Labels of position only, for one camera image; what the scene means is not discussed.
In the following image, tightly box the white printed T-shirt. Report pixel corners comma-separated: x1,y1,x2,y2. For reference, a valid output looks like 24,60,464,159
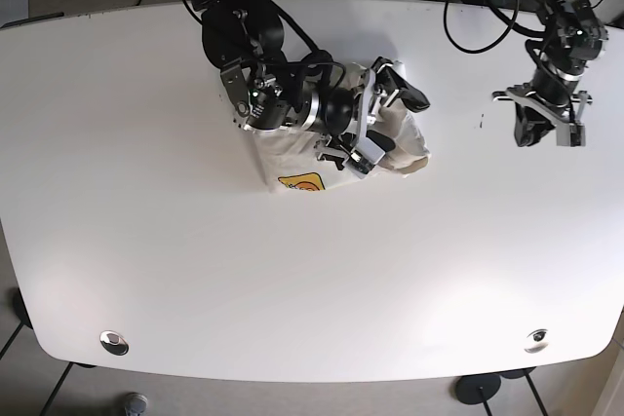
252,57,430,193

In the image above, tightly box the silver table grommet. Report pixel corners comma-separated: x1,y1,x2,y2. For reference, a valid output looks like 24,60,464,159
523,328,550,354
99,330,130,357

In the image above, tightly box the black table leg left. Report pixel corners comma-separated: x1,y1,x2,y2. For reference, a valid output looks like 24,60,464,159
0,288,33,359

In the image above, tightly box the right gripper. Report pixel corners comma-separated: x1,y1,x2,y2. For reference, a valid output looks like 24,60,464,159
311,57,430,163

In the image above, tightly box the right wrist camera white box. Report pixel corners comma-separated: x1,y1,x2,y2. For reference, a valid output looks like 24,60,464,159
345,137,385,179

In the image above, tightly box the grey shoe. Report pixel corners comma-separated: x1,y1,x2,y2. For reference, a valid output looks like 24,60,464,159
122,393,148,416

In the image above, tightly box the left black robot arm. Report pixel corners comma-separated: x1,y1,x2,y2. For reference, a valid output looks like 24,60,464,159
492,0,608,147

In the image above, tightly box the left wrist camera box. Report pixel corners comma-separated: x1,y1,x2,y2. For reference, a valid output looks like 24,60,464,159
556,122,586,147

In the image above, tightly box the right silver table grommet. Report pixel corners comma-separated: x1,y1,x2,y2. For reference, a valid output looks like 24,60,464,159
523,328,550,354

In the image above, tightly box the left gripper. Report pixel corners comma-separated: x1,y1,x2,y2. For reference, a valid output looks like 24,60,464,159
491,83,593,147

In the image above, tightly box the black round stand base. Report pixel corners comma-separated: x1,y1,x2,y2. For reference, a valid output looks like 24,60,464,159
453,373,501,405

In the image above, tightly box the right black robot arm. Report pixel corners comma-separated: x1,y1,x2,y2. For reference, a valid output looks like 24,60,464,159
181,0,430,174

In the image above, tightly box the left silver table grommet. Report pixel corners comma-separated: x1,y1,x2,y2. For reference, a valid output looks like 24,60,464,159
99,330,130,357

